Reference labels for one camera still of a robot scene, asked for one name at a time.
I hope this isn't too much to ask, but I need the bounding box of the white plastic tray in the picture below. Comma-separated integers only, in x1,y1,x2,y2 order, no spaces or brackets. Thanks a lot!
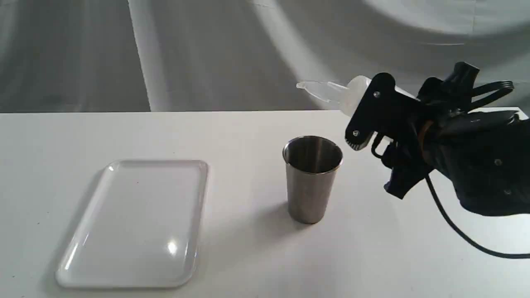
55,160,210,290

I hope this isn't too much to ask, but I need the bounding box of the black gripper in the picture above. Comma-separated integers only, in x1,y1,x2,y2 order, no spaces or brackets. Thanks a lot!
345,62,479,199

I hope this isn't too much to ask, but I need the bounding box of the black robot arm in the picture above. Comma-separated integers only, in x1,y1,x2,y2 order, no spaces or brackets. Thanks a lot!
345,62,529,216

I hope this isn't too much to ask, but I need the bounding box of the stainless steel cup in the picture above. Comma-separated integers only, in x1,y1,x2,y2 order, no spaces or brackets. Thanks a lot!
282,135,343,224

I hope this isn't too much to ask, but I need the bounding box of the translucent plastic squeeze bottle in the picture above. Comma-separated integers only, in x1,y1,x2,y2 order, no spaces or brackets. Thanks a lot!
296,75,422,117

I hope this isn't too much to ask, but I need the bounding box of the grey fabric backdrop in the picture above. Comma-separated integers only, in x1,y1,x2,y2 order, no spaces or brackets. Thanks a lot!
1,0,529,113

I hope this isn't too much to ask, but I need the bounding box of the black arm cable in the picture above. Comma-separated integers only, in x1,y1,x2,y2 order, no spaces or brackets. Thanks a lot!
424,174,530,260

